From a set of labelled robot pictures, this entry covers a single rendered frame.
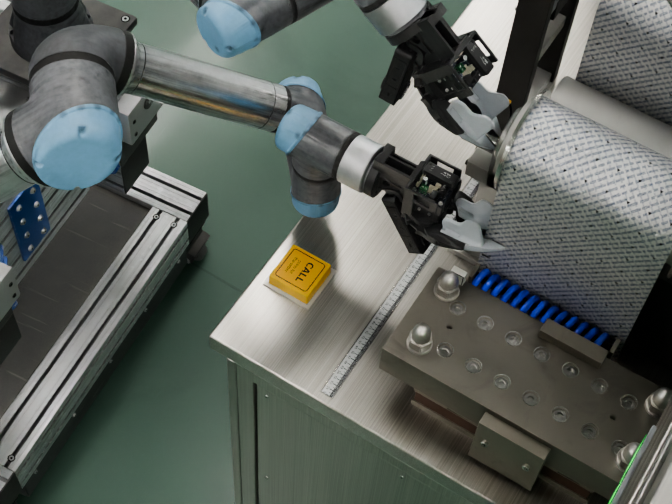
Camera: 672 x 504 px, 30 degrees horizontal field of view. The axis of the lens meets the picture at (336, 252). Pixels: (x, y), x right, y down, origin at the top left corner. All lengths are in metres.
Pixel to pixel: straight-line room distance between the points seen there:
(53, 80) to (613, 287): 0.79
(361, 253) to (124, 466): 1.01
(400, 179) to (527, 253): 0.20
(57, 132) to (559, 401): 0.75
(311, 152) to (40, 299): 1.11
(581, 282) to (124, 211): 1.38
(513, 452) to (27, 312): 1.33
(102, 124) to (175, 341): 1.31
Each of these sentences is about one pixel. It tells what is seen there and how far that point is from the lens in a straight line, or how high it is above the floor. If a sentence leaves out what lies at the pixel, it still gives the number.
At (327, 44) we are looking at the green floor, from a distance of 3.43.
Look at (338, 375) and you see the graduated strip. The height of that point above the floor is 0.90.
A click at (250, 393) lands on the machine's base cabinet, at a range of 1.97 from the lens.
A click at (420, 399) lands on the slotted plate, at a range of 1.82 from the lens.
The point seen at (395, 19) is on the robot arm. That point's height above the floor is 1.40.
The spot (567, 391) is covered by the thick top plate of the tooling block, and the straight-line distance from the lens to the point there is 1.74.
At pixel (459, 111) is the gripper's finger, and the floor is 1.29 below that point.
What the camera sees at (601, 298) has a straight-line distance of 1.75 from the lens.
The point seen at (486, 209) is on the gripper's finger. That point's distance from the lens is 1.75.
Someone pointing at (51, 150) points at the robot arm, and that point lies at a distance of 1.65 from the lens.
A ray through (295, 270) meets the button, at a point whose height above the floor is 0.92.
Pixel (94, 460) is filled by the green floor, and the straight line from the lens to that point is 2.80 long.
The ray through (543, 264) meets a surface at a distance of 1.75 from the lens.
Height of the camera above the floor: 2.56
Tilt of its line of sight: 58 degrees down
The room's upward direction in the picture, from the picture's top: 5 degrees clockwise
